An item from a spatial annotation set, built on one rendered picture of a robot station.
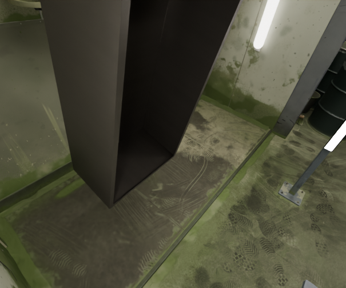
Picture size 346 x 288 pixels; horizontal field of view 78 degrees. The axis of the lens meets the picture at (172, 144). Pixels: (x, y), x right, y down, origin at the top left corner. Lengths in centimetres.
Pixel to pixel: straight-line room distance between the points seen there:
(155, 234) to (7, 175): 116
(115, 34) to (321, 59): 227
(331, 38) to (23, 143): 275
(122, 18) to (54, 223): 159
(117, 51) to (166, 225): 141
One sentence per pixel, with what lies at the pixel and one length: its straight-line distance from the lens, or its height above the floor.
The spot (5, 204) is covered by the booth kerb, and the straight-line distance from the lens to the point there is 204.
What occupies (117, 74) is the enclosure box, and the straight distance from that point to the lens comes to 61.
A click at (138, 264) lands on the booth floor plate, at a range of 164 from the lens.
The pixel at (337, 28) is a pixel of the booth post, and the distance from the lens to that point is 257.
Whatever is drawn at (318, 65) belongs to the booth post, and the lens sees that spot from 263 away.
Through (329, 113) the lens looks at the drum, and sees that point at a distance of 329.
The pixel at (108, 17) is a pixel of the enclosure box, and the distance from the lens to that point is 57.
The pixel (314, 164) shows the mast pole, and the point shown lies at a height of 42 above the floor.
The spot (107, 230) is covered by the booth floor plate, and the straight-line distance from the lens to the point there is 175.
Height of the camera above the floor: 160
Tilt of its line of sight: 42 degrees down
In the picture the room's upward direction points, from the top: 8 degrees clockwise
